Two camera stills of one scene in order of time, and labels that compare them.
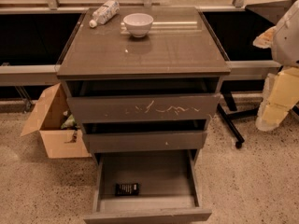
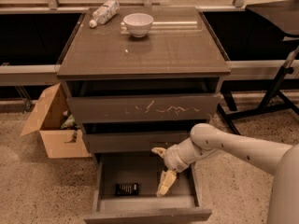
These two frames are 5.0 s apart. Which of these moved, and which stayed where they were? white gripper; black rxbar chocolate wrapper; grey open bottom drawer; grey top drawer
Moved: white gripper
Stayed: grey top drawer; grey open bottom drawer; black rxbar chocolate wrapper
